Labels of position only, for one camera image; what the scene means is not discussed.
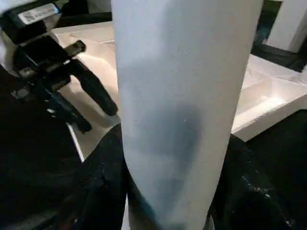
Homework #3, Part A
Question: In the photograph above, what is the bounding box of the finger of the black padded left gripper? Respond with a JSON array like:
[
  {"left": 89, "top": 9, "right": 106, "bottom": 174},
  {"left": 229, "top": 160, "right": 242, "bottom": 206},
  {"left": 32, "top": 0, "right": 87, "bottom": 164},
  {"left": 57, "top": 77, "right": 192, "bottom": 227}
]
[
  {"left": 46, "top": 89, "right": 94, "bottom": 135},
  {"left": 66, "top": 58, "right": 119, "bottom": 117}
]

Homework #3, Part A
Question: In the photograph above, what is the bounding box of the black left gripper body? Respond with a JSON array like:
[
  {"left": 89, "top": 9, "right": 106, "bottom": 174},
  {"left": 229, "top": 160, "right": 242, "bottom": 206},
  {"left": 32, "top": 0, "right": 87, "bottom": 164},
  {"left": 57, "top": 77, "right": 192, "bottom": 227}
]
[{"left": 0, "top": 1, "right": 88, "bottom": 102}]

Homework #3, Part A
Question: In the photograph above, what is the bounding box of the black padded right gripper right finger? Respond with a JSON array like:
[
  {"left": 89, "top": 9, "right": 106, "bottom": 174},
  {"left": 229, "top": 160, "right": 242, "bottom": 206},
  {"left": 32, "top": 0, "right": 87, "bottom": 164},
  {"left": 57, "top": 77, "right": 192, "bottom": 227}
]
[{"left": 208, "top": 134, "right": 307, "bottom": 230}]

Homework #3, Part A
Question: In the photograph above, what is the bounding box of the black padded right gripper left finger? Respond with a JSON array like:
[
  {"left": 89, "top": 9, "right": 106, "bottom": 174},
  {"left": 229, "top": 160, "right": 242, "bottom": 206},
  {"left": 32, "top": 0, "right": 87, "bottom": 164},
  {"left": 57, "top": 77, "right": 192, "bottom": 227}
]
[{"left": 57, "top": 124, "right": 131, "bottom": 230}]

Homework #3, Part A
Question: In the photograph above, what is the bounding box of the white plastic table leg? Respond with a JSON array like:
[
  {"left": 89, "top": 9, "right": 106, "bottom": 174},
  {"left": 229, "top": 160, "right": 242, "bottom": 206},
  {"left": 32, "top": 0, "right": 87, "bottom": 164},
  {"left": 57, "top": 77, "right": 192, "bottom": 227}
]
[{"left": 110, "top": 0, "right": 265, "bottom": 230}]

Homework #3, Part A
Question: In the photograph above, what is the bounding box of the white plastic table top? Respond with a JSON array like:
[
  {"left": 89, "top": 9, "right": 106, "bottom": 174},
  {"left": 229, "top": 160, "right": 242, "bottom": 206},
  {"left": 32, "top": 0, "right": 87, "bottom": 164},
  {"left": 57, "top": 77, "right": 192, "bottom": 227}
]
[{"left": 50, "top": 22, "right": 307, "bottom": 162}]

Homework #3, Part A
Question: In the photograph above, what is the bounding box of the black work mat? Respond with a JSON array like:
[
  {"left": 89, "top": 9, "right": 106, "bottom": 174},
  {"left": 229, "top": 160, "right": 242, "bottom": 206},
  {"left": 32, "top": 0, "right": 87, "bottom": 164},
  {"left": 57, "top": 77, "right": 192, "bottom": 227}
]
[{"left": 0, "top": 10, "right": 307, "bottom": 230}]

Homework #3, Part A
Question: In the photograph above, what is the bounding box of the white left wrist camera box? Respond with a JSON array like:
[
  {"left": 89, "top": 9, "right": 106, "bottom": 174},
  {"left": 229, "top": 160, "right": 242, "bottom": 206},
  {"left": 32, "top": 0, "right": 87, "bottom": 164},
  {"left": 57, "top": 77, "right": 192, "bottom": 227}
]
[{"left": 0, "top": 0, "right": 48, "bottom": 78}]

